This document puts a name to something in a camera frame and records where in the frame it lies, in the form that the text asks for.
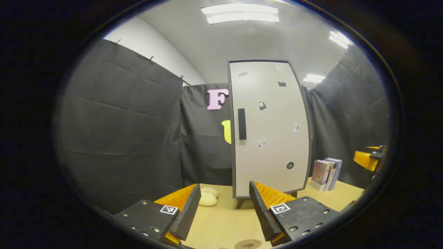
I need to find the cream plush toy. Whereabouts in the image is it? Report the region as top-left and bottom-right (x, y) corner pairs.
(199, 187), (219, 206)

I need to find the black backdrop cloth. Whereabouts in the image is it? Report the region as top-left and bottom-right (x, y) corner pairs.
(55, 39), (390, 215)

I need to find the large ceiling light panel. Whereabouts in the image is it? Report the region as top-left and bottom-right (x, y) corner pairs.
(201, 3), (280, 25)

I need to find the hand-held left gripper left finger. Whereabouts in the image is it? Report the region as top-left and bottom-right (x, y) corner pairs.
(114, 183), (202, 247)

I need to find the pale blue book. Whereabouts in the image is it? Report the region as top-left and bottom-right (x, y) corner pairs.
(327, 158), (343, 191)

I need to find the round brown coaster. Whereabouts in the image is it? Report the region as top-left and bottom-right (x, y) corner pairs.
(234, 239), (263, 249)

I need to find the black door handle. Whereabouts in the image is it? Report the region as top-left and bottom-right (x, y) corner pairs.
(238, 108), (247, 140)

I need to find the white book dark spine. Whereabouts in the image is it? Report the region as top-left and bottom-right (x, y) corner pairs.
(324, 159), (337, 191)

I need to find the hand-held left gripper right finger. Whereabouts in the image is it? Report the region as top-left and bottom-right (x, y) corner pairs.
(249, 181), (341, 247)

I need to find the white cabinet door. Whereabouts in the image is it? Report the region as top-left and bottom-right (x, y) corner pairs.
(227, 59), (314, 200)

